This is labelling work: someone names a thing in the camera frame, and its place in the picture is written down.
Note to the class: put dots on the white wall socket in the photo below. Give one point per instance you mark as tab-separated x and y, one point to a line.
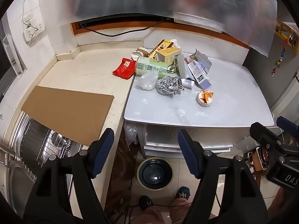
32	29

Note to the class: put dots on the white slatted panel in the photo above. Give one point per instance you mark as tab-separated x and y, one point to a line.
12	53

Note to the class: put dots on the white purple carton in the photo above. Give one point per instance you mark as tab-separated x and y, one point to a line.
199	77

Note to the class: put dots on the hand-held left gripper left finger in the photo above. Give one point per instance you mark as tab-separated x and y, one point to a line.
102	154

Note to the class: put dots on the yellow and red box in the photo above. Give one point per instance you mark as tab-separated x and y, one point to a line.
161	46

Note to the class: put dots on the orange stained paper cup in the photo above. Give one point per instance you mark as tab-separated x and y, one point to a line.
205	98

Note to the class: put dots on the hanging bell ornament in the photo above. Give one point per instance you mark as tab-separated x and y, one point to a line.
277	63

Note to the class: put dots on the person's leg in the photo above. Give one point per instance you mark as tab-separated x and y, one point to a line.
154	215
179	211

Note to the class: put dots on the open grey blue carton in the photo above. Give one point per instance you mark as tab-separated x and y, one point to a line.
203	59

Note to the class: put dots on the green cylindrical canister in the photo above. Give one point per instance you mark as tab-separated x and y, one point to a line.
151	67

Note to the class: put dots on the person's left shoe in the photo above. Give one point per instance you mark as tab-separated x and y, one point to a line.
146	203

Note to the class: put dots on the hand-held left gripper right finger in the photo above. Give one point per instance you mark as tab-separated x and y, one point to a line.
189	154

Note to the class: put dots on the person's right leg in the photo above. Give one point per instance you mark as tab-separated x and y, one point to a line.
179	211

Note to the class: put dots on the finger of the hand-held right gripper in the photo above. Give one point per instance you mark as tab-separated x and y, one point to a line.
288	126
262	133

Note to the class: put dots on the crumpled aluminium foil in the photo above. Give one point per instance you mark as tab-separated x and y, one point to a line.
169	85

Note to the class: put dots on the red snack packet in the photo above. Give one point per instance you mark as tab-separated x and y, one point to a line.
123	68

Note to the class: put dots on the small white bottle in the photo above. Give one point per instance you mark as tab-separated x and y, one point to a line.
188	83

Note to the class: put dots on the round waste bin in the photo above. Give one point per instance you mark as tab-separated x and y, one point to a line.
154	173

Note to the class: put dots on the steel sink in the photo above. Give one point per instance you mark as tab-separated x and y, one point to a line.
14	175

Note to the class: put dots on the person's right shoe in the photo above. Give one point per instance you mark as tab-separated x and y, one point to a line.
182	193

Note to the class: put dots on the hanging clear plastic bag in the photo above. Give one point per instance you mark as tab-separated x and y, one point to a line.
130	133

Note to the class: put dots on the person's left leg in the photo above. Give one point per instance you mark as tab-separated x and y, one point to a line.
154	215

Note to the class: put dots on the brown cardboard sheet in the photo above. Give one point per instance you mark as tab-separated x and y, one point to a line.
67	112

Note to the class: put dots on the long grey white box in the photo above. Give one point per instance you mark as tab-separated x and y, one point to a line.
181	66

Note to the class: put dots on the brown wooden cabinet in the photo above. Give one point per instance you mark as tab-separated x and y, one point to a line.
120	175

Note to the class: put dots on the white storage cabinet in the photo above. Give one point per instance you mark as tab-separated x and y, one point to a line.
186	136

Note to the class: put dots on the person's shoe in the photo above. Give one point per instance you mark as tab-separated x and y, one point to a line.
182	193
146	203

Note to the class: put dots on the yellow wall shelf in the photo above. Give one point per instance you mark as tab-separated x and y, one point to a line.
286	32

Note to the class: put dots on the tan cardboard box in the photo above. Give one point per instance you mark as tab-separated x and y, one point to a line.
169	54

